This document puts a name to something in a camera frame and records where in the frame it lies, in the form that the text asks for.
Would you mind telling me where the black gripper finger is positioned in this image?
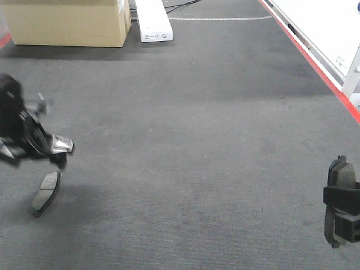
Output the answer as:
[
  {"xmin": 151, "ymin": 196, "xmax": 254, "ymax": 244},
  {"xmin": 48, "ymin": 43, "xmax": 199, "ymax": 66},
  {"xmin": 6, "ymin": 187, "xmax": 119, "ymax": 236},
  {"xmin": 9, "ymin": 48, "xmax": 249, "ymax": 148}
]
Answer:
[
  {"xmin": 335, "ymin": 214, "xmax": 359, "ymax": 243},
  {"xmin": 323, "ymin": 182, "xmax": 359, "ymax": 215}
]

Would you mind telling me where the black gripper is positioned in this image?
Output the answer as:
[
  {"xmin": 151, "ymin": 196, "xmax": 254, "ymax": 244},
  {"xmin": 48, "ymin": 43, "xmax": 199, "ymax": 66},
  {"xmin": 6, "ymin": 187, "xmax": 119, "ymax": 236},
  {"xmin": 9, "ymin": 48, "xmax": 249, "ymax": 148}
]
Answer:
[{"xmin": 1, "ymin": 73, "xmax": 74, "ymax": 170}]

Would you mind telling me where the cardboard box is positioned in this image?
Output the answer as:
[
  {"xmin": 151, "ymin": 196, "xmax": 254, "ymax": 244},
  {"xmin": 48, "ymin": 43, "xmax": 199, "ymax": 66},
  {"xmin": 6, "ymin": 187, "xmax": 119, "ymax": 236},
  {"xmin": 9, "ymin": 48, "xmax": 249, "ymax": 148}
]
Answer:
[{"xmin": 1, "ymin": 1, "xmax": 131, "ymax": 48}]

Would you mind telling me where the white long box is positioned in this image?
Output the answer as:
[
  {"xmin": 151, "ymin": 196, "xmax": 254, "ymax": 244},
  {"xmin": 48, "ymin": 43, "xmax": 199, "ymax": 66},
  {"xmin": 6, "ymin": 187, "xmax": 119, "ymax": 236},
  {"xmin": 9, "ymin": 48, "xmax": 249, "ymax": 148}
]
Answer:
[{"xmin": 135, "ymin": 0, "xmax": 173, "ymax": 43}]

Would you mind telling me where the white red conveyor side rail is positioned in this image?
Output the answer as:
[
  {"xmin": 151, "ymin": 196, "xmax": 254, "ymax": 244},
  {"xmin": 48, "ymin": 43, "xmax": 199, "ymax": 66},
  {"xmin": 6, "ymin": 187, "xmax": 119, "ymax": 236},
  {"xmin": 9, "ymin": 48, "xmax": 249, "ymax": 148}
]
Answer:
[{"xmin": 260, "ymin": 1, "xmax": 359, "ymax": 121}]

